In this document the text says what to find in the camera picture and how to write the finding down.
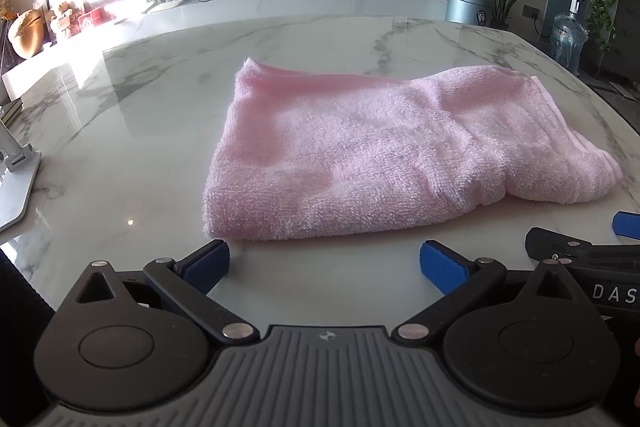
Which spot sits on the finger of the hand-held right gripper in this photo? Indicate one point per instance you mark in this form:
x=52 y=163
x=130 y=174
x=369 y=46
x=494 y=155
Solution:
x=565 y=244
x=627 y=224

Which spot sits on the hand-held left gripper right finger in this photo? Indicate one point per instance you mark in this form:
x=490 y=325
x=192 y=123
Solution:
x=442 y=264

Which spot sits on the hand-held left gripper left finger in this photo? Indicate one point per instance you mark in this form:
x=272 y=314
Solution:
x=207 y=264

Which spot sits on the pink towel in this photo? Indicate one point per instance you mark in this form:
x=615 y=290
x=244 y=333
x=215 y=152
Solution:
x=390 y=157

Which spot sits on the clear water jug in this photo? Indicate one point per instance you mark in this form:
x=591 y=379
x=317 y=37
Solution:
x=569 y=39

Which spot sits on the silver trash can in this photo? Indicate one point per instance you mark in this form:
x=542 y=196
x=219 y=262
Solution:
x=467 y=7

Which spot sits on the white television cabinet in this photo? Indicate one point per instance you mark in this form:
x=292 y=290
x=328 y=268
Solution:
x=240 y=4

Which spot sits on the red box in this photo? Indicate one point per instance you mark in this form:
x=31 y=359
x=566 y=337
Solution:
x=92 y=21

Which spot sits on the teddy bear figure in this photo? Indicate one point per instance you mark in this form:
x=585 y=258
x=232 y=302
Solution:
x=64 y=19

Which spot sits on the wooden gourd ornament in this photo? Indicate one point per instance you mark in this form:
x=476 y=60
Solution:
x=27 y=34

